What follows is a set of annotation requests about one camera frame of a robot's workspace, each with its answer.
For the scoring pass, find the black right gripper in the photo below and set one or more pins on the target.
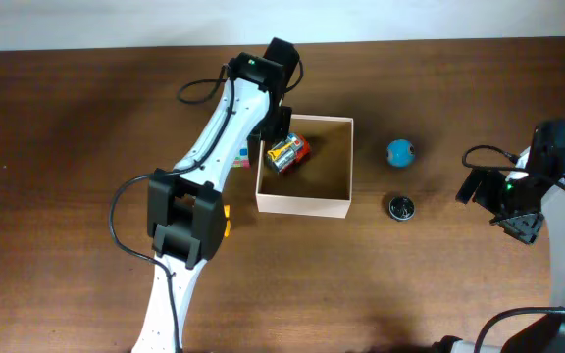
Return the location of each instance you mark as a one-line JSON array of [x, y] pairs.
[[524, 229]]

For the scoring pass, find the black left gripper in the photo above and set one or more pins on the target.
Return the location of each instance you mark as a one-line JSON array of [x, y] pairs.
[[266, 138]]

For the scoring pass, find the multicolour puzzle cube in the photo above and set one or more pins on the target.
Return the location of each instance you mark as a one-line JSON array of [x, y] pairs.
[[241, 162]]

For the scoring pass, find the pink cardboard box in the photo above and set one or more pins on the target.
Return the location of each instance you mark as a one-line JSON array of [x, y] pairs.
[[321, 185]]

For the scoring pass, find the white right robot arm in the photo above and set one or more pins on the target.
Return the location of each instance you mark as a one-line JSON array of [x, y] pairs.
[[547, 333]]

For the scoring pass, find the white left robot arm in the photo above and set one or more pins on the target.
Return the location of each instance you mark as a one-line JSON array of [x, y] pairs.
[[186, 217]]

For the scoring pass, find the yellow toy animal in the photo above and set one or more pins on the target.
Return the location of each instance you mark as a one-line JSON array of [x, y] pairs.
[[227, 231]]

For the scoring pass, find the round black tin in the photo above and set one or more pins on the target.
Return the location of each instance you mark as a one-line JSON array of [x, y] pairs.
[[401, 208]]

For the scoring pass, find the blue toy ball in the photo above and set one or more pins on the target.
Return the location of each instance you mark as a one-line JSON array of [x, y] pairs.
[[400, 153]]

